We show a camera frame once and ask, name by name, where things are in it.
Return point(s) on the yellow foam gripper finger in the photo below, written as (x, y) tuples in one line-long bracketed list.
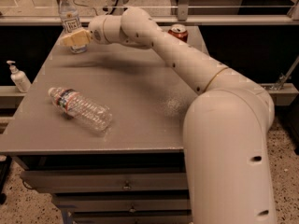
[(78, 37)]

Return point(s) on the clear labelled water bottle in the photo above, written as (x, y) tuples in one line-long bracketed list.
[(69, 16)]

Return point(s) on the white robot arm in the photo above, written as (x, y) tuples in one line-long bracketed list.
[(224, 130)]

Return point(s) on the lying clear plastic bottle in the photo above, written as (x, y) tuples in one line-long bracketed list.
[(75, 105)]

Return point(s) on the white pump dispenser bottle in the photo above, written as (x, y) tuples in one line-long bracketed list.
[(19, 78)]

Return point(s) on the red Coca-Cola can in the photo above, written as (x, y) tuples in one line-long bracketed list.
[(179, 31)]

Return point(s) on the grey drawer cabinet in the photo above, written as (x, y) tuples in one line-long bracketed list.
[(101, 132)]

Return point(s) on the top grey drawer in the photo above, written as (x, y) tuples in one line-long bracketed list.
[(83, 181)]

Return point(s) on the grey drawer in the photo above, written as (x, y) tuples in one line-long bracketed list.
[(147, 217), (83, 181), (126, 203)]

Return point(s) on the middle grey drawer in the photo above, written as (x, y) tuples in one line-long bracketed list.
[(126, 203)]

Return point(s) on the bottom grey drawer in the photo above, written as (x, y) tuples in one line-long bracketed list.
[(147, 217)]

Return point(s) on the horizontal metal rail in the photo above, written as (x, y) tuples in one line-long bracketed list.
[(210, 20)]

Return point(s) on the grey metal post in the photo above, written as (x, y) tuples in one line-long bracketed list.
[(183, 6)]

